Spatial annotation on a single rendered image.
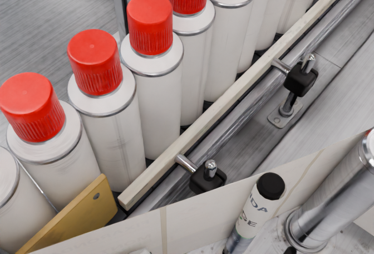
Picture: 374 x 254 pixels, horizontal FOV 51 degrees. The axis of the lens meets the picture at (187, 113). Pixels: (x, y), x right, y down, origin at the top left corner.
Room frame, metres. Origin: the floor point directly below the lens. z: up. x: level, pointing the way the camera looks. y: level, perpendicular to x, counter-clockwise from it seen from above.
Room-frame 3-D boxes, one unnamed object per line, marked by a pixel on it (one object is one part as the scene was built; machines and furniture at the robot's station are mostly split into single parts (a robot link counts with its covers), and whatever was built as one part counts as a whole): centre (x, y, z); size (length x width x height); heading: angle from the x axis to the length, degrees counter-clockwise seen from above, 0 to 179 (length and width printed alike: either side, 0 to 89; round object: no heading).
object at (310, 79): (0.30, -0.14, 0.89); 0.03 x 0.03 x 0.12; 52
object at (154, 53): (0.21, 0.03, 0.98); 0.05 x 0.05 x 0.20
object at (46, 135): (0.13, 0.10, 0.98); 0.05 x 0.05 x 0.20
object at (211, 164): (0.17, -0.01, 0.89); 0.06 x 0.03 x 0.12; 52
